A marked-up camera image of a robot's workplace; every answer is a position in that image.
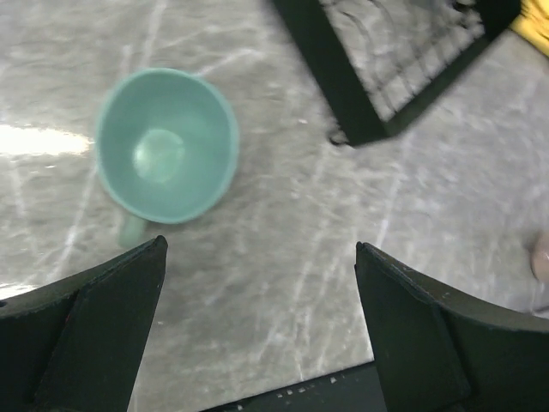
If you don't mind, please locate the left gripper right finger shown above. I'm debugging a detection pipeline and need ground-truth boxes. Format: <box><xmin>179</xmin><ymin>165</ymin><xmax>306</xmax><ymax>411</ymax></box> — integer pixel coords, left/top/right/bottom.
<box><xmin>355</xmin><ymin>243</ymin><xmax>548</xmax><ymax>411</ymax></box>

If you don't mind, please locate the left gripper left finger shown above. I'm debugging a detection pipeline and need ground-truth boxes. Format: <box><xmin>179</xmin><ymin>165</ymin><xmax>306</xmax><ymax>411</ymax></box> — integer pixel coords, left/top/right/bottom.
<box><xmin>1</xmin><ymin>236</ymin><xmax>167</xmax><ymax>411</ymax></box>

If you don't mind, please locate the mint green cup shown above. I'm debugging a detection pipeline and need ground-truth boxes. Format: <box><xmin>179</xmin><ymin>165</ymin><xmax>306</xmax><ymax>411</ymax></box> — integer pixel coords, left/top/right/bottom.
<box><xmin>94</xmin><ymin>68</ymin><xmax>239</xmax><ymax>247</ymax></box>

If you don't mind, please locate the pink purple-inside mug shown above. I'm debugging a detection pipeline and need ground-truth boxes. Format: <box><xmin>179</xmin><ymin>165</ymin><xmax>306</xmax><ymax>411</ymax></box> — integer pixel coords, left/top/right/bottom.
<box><xmin>530</xmin><ymin>232</ymin><xmax>549</xmax><ymax>283</ymax></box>

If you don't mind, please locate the black base bar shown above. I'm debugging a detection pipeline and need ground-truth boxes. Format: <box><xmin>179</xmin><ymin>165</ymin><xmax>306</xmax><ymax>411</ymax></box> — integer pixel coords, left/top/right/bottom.
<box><xmin>207</xmin><ymin>362</ymin><xmax>387</xmax><ymax>412</ymax></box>

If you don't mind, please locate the folded yellow cloth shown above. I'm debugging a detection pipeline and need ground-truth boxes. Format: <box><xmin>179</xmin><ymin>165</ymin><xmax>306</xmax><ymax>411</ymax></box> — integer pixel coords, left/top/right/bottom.
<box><xmin>510</xmin><ymin>0</ymin><xmax>549</xmax><ymax>57</ymax></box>

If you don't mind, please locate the black wire dish rack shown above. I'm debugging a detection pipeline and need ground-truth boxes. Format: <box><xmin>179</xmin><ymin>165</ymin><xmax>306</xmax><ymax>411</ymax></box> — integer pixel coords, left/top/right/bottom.
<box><xmin>272</xmin><ymin>1</ymin><xmax>521</xmax><ymax>147</ymax></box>

